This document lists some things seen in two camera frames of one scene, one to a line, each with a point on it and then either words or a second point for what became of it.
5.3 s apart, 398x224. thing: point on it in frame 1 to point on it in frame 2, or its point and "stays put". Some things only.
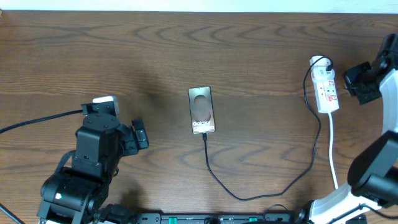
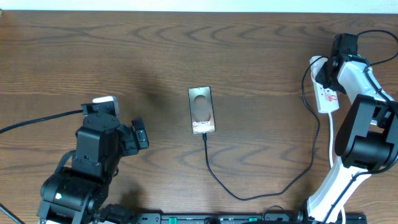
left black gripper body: x=129 y=140 stays put
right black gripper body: x=362 y=83 to x=325 y=79
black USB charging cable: x=314 y=149 stays put
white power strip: x=326 y=91 stays put
